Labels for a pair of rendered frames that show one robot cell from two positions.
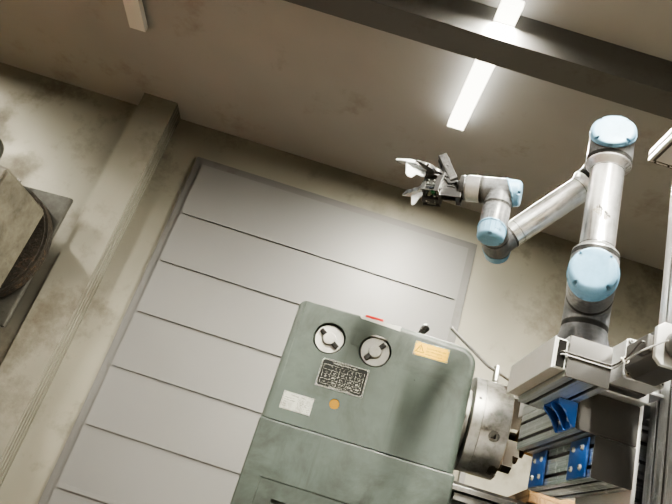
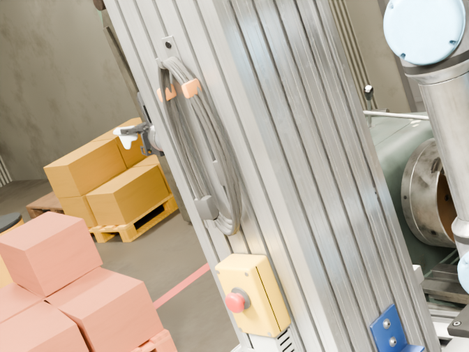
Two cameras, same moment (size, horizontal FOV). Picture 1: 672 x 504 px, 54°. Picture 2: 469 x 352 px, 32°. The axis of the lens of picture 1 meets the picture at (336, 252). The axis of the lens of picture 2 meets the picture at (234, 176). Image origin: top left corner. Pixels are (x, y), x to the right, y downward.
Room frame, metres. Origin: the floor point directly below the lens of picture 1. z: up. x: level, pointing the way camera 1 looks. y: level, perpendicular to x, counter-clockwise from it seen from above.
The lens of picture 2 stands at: (0.34, -1.88, 1.96)
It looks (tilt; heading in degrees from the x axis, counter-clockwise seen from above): 16 degrees down; 48
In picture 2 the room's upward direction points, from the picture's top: 21 degrees counter-clockwise
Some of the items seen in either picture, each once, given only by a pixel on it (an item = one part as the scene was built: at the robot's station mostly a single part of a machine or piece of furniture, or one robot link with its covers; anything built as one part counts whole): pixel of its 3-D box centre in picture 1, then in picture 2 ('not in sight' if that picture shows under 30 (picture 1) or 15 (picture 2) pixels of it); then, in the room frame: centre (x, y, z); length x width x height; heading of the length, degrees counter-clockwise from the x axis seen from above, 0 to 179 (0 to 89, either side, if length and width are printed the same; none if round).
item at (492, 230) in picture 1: (493, 226); not in sight; (1.55, -0.38, 1.46); 0.11 x 0.08 x 0.11; 157
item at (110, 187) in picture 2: not in sight; (132, 174); (4.29, 3.83, 0.36); 1.22 x 0.87 x 0.72; 178
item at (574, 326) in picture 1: (582, 343); not in sight; (1.55, -0.67, 1.21); 0.15 x 0.15 x 0.10
